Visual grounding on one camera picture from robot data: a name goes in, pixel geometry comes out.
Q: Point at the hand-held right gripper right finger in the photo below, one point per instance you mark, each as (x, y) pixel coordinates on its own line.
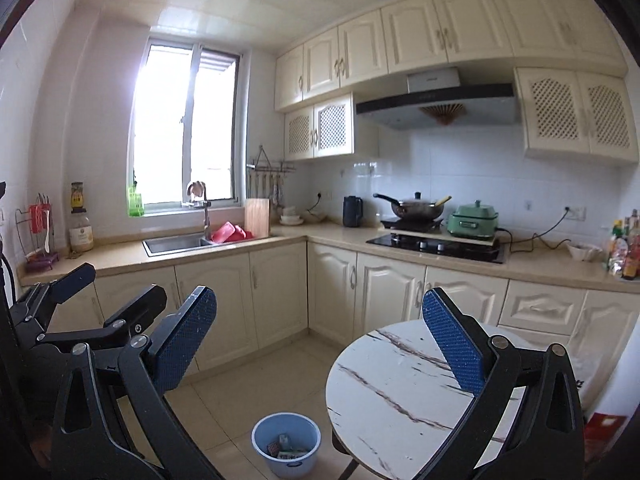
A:
(452, 340)

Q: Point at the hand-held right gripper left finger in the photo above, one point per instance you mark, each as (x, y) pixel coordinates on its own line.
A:
(185, 340)

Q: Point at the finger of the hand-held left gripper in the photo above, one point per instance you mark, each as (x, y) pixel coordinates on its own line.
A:
(140, 305)
(60, 285)

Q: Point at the red checked wrapper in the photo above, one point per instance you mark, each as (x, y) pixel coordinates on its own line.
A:
(274, 448)

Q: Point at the green checked long packet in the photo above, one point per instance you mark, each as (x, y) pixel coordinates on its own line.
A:
(292, 454)

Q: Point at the blue plastic bucket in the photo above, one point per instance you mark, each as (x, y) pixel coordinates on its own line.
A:
(295, 467)

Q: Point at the large bottle with yellow label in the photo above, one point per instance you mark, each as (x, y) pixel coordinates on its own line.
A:
(81, 230)

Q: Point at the steel kitchen sink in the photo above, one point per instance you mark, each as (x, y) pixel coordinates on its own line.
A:
(175, 243)

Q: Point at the black glass gas hob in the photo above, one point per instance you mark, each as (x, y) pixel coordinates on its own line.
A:
(435, 250)

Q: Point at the white marble round table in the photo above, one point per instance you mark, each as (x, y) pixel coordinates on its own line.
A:
(390, 410)

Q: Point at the gas stove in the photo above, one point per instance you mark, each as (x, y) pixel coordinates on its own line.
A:
(435, 237)

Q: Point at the metal sink faucet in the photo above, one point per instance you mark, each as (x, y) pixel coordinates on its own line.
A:
(205, 210)

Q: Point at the red plastic basin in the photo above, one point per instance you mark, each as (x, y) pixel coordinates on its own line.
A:
(230, 232)

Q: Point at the green electric cooking pot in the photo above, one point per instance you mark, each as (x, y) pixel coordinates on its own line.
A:
(472, 222)

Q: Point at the black portable stove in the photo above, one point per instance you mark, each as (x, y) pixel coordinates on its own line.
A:
(412, 224)

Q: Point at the wooden cutting board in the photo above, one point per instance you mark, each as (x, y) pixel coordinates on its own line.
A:
(257, 217)

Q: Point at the white bowl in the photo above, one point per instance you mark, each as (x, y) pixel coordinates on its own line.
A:
(585, 252)

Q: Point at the beige kitchen countertop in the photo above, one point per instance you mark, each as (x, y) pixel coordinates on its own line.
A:
(330, 236)

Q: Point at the black electric kettle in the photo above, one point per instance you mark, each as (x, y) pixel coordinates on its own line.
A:
(353, 212)

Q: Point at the stack of white bowls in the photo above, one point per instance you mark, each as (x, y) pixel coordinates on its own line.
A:
(291, 216)

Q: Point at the red box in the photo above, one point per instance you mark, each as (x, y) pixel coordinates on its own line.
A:
(605, 437)

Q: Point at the kitchen window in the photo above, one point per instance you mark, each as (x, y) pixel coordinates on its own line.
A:
(190, 130)

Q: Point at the cluster of condiment bottles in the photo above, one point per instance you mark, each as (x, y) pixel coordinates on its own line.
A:
(625, 250)

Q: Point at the range hood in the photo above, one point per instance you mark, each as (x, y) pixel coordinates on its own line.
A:
(440, 105)

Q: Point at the cream upper kitchen cabinets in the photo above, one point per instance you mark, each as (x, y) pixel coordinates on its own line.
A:
(450, 25)

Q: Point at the white wall socket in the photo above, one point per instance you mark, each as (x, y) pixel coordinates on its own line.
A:
(325, 194)
(575, 212)

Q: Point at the hanging wall utensil rack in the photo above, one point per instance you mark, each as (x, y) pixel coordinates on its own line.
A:
(270, 172)

